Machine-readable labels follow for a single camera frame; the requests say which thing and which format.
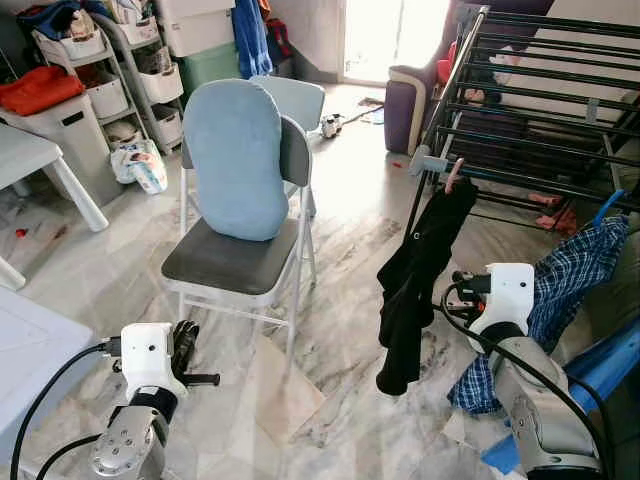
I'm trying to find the black garment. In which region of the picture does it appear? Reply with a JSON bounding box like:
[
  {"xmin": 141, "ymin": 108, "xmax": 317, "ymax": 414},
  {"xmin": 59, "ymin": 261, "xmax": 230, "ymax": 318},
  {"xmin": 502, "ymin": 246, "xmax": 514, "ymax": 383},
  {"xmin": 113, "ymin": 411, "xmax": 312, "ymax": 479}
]
[{"xmin": 375, "ymin": 178, "xmax": 479, "ymax": 397}]

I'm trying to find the blue plastic hanger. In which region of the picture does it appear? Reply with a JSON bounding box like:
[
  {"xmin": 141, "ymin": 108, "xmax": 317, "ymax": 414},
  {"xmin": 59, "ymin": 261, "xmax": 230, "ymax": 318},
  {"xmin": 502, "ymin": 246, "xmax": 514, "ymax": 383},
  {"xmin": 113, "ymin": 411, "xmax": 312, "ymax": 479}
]
[{"xmin": 590, "ymin": 190, "xmax": 629, "ymax": 229}]

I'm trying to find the grey white folding chair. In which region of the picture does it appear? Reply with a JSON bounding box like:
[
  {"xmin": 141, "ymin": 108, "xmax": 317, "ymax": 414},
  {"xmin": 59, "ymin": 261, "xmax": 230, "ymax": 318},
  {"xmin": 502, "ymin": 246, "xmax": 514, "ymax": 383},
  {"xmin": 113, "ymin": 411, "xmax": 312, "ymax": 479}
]
[{"xmin": 160, "ymin": 113, "xmax": 321, "ymax": 359}]

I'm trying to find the blue plaid shirt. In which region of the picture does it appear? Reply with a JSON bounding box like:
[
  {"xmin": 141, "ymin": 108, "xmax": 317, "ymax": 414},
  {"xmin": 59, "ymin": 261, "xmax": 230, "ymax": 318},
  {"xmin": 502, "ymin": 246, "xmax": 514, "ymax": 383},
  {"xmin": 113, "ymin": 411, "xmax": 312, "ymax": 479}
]
[{"xmin": 447, "ymin": 213, "xmax": 631, "ymax": 416}]

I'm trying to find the small pink object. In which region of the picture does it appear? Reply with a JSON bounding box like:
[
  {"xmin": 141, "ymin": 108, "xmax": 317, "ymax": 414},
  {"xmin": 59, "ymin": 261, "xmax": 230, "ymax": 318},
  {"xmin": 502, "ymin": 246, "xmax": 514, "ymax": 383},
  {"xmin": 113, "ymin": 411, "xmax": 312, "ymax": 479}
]
[{"xmin": 528, "ymin": 192, "xmax": 579, "ymax": 237}]

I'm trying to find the black metal drying rack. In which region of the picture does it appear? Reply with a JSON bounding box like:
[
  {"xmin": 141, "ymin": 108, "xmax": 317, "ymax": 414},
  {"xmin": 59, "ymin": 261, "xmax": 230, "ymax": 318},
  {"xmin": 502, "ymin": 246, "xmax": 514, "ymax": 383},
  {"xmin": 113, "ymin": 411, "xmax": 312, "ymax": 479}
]
[{"xmin": 405, "ymin": 5, "xmax": 640, "ymax": 241}]

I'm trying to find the dark green leather sofa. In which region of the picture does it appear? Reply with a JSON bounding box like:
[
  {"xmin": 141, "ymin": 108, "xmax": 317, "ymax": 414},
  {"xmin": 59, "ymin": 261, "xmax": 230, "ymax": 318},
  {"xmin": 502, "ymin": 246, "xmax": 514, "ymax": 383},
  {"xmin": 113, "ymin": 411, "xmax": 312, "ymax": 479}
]
[{"xmin": 585, "ymin": 230, "xmax": 640, "ymax": 480}]

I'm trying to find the plain blue shirt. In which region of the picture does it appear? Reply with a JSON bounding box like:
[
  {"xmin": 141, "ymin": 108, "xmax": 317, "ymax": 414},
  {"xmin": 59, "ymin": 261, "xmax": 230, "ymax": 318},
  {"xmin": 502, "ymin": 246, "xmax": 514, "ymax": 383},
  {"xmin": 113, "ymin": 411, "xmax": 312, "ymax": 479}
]
[{"xmin": 480, "ymin": 320, "xmax": 640, "ymax": 476}]

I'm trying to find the printed white plastic bag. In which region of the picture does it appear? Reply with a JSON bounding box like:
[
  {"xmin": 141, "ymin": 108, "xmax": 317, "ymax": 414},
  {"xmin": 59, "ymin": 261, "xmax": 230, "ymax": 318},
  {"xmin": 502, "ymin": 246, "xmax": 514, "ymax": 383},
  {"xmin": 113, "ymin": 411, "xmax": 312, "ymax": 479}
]
[{"xmin": 110, "ymin": 138, "xmax": 169, "ymax": 196}]

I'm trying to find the light blue cushion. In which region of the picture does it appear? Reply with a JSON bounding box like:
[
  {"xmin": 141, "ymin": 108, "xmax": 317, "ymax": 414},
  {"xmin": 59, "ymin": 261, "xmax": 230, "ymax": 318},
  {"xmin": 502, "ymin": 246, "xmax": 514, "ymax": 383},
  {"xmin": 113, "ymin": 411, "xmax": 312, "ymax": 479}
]
[{"xmin": 183, "ymin": 79, "xmax": 292, "ymax": 242}]

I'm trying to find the purple armchair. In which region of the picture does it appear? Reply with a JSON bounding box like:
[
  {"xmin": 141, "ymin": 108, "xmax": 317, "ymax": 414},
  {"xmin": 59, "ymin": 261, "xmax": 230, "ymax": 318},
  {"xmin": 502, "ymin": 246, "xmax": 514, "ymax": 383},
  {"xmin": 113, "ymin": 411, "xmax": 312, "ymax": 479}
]
[{"xmin": 383, "ymin": 0, "xmax": 463, "ymax": 156}]

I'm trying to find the small white toy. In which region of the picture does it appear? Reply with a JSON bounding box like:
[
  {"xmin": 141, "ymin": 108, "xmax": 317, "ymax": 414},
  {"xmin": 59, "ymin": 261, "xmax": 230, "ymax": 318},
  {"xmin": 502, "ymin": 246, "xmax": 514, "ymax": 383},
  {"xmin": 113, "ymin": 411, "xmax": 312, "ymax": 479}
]
[{"xmin": 320, "ymin": 113, "xmax": 345, "ymax": 140}]

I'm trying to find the grey plastic bin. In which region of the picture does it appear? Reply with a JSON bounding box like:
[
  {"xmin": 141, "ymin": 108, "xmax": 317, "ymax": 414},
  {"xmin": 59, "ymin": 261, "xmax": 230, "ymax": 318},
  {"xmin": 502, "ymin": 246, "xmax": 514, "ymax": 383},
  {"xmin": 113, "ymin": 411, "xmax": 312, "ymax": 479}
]
[{"xmin": 0, "ymin": 95, "xmax": 126, "ymax": 208}]

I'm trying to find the small white plastic table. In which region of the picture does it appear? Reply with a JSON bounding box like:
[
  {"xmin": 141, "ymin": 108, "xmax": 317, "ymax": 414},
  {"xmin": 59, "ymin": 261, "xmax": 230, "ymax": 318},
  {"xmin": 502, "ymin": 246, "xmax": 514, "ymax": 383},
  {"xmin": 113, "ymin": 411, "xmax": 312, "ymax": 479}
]
[{"xmin": 0, "ymin": 124, "xmax": 110, "ymax": 293}]

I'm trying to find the metal shelf with white bins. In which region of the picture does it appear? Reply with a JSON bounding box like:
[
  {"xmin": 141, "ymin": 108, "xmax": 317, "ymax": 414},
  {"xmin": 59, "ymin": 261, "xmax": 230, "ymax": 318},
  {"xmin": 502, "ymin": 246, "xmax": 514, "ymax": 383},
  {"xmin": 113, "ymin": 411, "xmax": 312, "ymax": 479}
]
[{"xmin": 28, "ymin": 0, "xmax": 187, "ymax": 153}]

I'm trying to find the light blue plastic chair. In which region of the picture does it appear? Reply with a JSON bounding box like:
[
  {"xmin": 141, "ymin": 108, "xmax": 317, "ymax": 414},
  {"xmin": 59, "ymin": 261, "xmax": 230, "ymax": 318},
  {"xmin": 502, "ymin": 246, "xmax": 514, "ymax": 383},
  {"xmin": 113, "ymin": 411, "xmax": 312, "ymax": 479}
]
[{"xmin": 250, "ymin": 75, "xmax": 327, "ymax": 219}]

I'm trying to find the bright glass door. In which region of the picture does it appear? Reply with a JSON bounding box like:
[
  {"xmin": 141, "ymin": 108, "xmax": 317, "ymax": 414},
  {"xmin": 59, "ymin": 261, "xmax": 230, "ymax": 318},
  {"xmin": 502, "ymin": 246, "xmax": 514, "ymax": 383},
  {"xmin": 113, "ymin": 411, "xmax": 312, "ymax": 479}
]
[{"xmin": 343, "ymin": 0, "xmax": 453, "ymax": 86}]

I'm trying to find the green storage box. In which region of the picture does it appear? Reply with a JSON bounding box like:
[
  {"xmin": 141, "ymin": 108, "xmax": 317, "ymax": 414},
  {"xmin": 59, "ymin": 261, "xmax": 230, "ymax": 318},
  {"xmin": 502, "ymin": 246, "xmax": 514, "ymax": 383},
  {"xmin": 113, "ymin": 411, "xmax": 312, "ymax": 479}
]
[{"xmin": 178, "ymin": 42, "xmax": 243, "ymax": 99}]

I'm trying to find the red cloth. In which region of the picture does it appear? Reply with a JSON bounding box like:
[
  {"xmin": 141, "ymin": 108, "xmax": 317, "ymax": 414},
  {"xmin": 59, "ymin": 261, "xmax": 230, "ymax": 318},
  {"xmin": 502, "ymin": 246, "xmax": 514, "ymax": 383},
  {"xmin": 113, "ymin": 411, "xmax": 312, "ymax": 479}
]
[{"xmin": 0, "ymin": 66, "xmax": 87, "ymax": 117}]

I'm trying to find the blue hanging garment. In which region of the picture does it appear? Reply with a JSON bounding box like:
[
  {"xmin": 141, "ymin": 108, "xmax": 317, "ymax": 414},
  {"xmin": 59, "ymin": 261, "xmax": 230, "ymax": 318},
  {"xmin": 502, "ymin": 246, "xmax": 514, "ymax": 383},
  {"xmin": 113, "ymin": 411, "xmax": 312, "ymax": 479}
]
[{"xmin": 232, "ymin": 0, "xmax": 274, "ymax": 80}]

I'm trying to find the red bag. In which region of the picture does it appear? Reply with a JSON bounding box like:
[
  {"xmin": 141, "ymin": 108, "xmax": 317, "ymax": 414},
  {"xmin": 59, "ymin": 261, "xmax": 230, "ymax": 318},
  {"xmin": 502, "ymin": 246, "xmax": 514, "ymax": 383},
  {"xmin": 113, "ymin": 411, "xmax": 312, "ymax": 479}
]
[{"xmin": 265, "ymin": 15, "xmax": 293, "ymax": 61}]

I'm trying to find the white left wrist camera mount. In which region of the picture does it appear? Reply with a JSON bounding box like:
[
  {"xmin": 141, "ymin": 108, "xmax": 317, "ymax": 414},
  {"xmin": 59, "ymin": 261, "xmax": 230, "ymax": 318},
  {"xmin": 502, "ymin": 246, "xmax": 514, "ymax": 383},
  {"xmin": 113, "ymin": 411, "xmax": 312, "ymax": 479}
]
[{"xmin": 120, "ymin": 323, "xmax": 187, "ymax": 401}]

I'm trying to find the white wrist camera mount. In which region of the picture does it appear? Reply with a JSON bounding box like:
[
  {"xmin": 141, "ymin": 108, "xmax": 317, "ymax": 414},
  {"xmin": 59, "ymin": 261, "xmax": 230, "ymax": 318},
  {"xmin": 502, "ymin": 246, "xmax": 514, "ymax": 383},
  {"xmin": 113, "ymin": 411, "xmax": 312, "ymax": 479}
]
[
  {"xmin": 470, "ymin": 263, "xmax": 536, "ymax": 353},
  {"xmin": 120, "ymin": 323, "xmax": 187, "ymax": 401}
]

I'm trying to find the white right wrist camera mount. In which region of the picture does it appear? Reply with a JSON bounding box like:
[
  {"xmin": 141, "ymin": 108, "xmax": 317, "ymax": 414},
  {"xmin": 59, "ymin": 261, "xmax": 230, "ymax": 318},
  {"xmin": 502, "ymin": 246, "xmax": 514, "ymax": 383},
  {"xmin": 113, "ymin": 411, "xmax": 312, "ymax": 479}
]
[{"xmin": 470, "ymin": 263, "xmax": 536, "ymax": 353}]

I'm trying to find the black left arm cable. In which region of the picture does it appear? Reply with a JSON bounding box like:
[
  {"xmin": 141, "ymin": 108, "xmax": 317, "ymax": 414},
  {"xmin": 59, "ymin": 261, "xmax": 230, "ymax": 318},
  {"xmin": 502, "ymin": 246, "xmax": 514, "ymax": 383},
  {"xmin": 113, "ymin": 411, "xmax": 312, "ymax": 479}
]
[
  {"xmin": 38, "ymin": 433, "xmax": 101, "ymax": 480},
  {"xmin": 8, "ymin": 340, "xmax": 123, "ymax": 480}
]

